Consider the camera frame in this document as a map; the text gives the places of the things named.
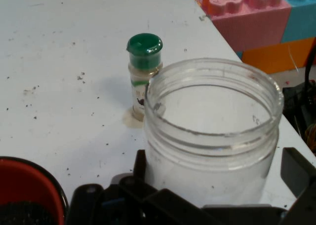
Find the orange foam block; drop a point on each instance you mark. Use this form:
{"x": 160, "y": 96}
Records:
{"x": 274, "y": 57}

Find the spice bottle with green cap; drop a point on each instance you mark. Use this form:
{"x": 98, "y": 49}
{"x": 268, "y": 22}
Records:
{"x": 144, "y": 47}

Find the teal foam block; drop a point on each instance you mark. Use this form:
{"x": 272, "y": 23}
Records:
{"x": 301, "y": 17}

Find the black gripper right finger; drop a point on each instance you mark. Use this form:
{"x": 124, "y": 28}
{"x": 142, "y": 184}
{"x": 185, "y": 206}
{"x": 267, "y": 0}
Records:
{"x": 303, "y": 185}

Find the black granule heap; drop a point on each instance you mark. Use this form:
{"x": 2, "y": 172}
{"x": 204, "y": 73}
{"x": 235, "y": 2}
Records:
{"x": 24, "y": 213}

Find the red bowl with black rim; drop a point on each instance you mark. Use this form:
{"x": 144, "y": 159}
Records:
{"x": 24, "y": 180}

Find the large pink-red foam block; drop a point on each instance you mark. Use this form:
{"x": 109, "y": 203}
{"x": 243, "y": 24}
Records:
{"x": 247, "y": 22}

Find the clear plastic jar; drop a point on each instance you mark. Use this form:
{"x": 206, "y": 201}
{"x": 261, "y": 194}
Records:
{"x": 212, "y": 161}

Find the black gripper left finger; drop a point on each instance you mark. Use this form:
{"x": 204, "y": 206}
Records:
{"x": 118, "y": 205}

